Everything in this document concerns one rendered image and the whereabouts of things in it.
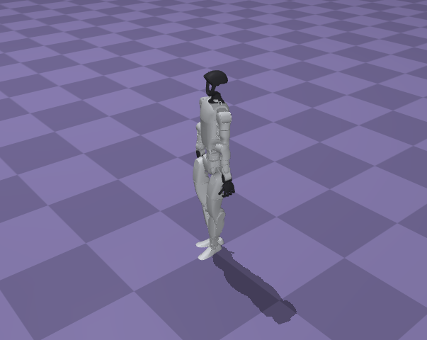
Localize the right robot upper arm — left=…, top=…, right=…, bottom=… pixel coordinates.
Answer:
left=196, top=96, right=209, bottom=134

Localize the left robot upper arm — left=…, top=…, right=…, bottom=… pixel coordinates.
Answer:
left=215, top=108, right=232, bottom=154

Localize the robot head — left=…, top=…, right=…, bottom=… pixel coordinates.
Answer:
left=204, top=70, right=228, bottom=103

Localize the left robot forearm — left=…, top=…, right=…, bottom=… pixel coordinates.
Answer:
left=219, top=144, right=232, bottom=181

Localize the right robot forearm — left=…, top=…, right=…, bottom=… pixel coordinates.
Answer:
left=195, top=131, right=205, bottom=156

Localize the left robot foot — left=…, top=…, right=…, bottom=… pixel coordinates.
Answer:
left=198, top=243, right=222, bottom=260

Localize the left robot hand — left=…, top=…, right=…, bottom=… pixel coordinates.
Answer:
left=218, top=174, right=235, bottom=198

